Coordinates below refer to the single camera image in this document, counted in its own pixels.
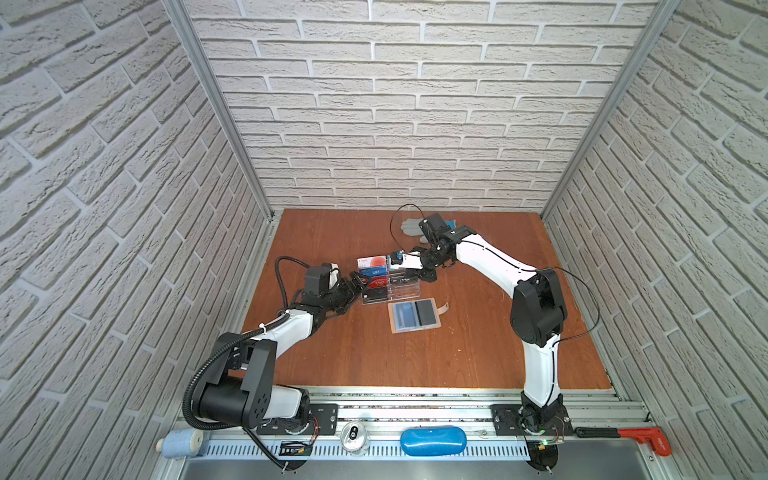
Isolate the clear acrylic card display stand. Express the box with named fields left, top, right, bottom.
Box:
left=361, top=253, right=421, bottom=305

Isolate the beige leather card holder wallet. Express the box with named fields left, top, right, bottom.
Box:
left=388, top=298, right=450, bottom=334

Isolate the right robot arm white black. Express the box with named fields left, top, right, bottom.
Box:
left=412, top=214, right=568, bottom=435

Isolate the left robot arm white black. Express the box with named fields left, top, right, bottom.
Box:
left=182, top=263, right=371, bottom=431

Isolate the blue VIP card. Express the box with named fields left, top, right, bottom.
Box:
left=358, top=266, right=388, bottom=279

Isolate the dark black card lower left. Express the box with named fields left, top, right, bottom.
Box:
left=363, top=287, right=389, bottom=303

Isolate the red gold VIP card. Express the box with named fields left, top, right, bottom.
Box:
left=365, top=276, right=389, bottom=289

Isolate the white red april card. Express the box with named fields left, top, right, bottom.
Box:
left=357, top=255, right=387, bottom=270

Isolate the grey blue work glove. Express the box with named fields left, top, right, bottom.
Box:
left=401, top=214, right=456, bottom=246

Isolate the silver can top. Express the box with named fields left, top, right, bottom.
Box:
left=341, top=422, right=369, bottom=455

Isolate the blue oval case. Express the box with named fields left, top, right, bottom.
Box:
left=400, top=426, right=467, bottom=457

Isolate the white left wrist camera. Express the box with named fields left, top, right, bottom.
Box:
left=320, top=263, right=340, bottom=290

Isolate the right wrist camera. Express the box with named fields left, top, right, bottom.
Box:
left=388, top=250, right=423, bottom=271

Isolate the black corrugated cable left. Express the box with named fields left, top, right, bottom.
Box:
left=181, top=256, right=312, bottom=430

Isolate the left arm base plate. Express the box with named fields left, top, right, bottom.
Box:
left=257, top=403, right=339, bottom=436

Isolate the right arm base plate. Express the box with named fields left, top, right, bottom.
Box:
left=490, top=403, right=574, bottom=438

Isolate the red black handled tool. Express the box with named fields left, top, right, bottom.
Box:
left=574, top=427, right=672, bottom=457

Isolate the aluminium frame rail left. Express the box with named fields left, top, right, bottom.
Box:
left=164, top=0, right=275, bottom=221

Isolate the aluminium frame rail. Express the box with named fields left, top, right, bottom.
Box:
left=540, top=0, right=681, bottom=221
left=164, top=0, right=275, bottom=221

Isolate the aluminium frame rail right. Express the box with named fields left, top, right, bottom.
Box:
left=540, top=0, right=681, bottom=221

